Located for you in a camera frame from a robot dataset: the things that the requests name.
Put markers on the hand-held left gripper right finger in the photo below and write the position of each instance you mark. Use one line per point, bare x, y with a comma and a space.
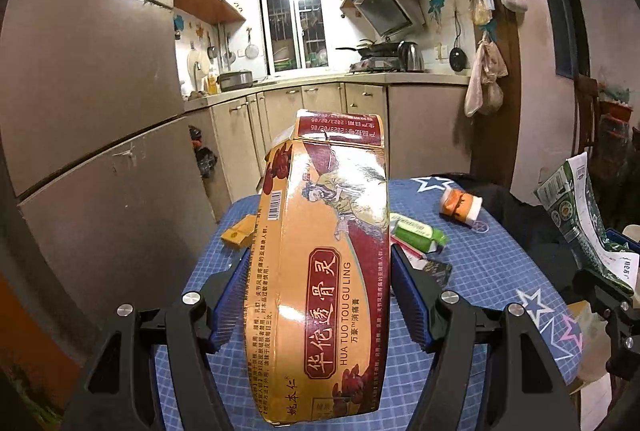
411, 306

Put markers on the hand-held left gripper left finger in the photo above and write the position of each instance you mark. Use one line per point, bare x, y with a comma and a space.
227, 306

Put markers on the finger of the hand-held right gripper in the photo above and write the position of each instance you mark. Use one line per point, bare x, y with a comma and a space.
600, 282

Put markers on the green and white paper bag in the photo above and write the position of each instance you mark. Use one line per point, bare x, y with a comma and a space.
575, 211

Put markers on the orange paper cup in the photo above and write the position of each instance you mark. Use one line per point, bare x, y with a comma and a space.
457, 204

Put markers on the yellow printed medicine box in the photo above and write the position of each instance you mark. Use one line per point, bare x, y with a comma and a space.
320, 236

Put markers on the small dark packet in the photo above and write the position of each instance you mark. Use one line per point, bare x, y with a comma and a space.
436, 270

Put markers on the small yellow box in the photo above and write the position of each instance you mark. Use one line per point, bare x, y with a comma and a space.
240, 233

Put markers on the green carton box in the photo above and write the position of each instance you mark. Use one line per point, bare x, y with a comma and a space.
417, 231

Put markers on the dark cloth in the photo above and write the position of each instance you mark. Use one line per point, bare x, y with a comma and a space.
525, 226

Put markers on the blue grid tablecloth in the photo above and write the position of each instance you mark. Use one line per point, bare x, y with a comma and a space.
500, 261

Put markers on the black bag on fridge side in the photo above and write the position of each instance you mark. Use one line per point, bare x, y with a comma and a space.
202, 156

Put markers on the dark wooden chair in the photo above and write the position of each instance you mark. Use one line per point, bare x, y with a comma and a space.
586, 111

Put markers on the beige base cabinets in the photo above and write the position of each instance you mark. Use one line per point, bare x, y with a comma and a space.
425, 126

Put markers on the yellow oil bottle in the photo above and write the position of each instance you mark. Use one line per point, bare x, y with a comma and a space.
213, 85

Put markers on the grey rice cooker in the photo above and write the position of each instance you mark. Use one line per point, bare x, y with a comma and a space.
235, 80

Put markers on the hanging beige plastic bags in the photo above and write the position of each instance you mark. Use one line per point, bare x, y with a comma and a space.
484, 81

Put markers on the gas stove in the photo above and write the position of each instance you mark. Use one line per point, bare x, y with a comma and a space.
375, 65

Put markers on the steel kettle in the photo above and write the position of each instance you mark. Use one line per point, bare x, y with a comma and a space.
411, 56

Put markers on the beige refrigerator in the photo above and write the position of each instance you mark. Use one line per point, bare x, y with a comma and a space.
100, 86

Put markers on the hanging metal strainer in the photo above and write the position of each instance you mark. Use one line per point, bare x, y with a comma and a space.
252, 48

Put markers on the black wok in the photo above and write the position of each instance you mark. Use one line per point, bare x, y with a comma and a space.
372, 47

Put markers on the kitchen window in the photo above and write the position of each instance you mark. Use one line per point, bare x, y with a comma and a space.
295, 21

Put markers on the hanging white and yellow bag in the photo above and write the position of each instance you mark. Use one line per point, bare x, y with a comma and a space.
482, 6

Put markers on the steel range hood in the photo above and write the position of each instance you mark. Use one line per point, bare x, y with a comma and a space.
382, 3

